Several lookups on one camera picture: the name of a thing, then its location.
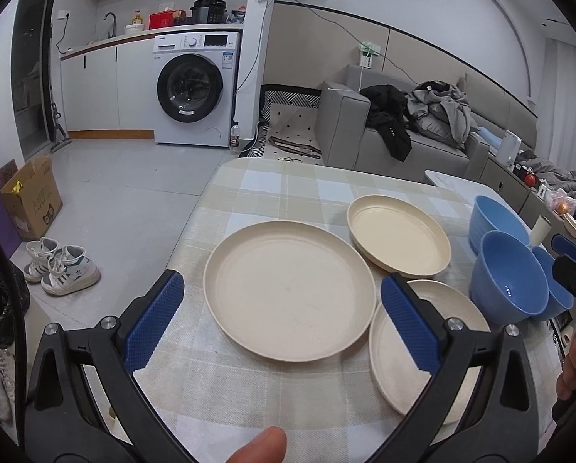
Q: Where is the white kitchen cabinet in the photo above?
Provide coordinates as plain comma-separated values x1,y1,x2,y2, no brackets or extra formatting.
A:
60,39,155,139

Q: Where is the red box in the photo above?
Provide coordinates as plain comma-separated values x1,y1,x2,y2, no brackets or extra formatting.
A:
148,10,174,30

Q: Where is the black kitchen faucet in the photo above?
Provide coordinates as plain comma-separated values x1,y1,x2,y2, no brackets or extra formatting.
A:
103,12,116,39

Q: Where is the wall power socket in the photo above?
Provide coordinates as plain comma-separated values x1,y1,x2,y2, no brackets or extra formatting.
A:
359,42,381,69

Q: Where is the black jacket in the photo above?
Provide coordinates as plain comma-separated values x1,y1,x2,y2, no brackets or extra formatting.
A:
359,85,413,161

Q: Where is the white sneaker right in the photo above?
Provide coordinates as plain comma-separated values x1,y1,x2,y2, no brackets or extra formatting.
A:
40,245,101,297

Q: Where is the small cream plate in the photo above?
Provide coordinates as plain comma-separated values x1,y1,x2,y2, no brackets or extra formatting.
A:
369,279,490,415

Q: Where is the dotted floor rug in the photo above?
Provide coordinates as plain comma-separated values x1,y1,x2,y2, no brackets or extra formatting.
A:
240,84,323,165

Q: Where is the white washing machine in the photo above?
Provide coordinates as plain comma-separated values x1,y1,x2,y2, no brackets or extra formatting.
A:
152,30,241,149

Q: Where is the large blue bowl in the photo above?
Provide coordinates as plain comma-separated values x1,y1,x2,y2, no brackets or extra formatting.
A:
469,231,549,326

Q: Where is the white sneaker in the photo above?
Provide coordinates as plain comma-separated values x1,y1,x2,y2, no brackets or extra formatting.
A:
22,237,59,284
40,245,101,297

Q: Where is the yellowish cream plate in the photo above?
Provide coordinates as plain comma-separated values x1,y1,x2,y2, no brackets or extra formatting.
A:
347,194,452,279

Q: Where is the large cream plate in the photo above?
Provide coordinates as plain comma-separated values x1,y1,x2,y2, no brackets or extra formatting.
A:
203,221,377,363

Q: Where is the person's right hand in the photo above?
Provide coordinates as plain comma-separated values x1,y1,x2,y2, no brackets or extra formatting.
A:
556,332,576,400

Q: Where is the ribbed blue bowl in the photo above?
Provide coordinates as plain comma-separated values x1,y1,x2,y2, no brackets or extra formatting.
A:
468,196,529,255

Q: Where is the black rice cooker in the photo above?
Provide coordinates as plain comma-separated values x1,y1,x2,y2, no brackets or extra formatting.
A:
190,0,226,24

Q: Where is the plastic water bottle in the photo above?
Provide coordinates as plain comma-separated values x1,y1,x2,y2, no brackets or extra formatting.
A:
229,121,240,152

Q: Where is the cardboard box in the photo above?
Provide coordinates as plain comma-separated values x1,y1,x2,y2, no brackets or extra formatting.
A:
0,156,62,240

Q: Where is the cream tumbler cup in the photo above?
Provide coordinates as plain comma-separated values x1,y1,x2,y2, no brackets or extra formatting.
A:
529,215,551,247

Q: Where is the white sneaker left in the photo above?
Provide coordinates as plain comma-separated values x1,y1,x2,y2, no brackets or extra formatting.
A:
22,237,59,284

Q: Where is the grey sofa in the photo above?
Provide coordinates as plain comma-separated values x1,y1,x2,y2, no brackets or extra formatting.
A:
314,65,537,182

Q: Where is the white marble coffee table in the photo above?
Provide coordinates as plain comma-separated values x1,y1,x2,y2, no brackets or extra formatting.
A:
425,171,504,205

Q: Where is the grey clothes pile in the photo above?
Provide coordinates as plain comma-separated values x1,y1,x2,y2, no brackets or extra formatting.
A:
406,81,476,149

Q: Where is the small blue bowl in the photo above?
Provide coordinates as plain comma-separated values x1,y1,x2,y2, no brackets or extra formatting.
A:
532,247,574,321

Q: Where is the person's left hand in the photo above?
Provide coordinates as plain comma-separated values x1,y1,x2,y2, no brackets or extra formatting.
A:
227,426,288,463

